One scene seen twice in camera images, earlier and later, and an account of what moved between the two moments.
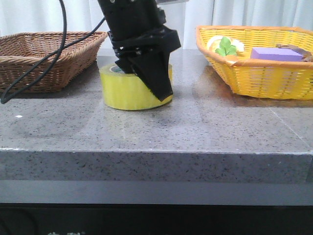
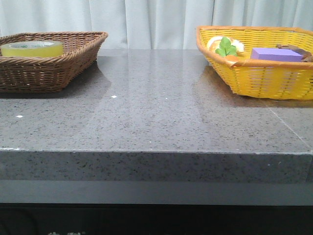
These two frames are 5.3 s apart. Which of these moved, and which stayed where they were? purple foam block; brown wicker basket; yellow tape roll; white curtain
Moved: yellow tape roll
Stayed: white curtain; brown wicker basket; purple foam block
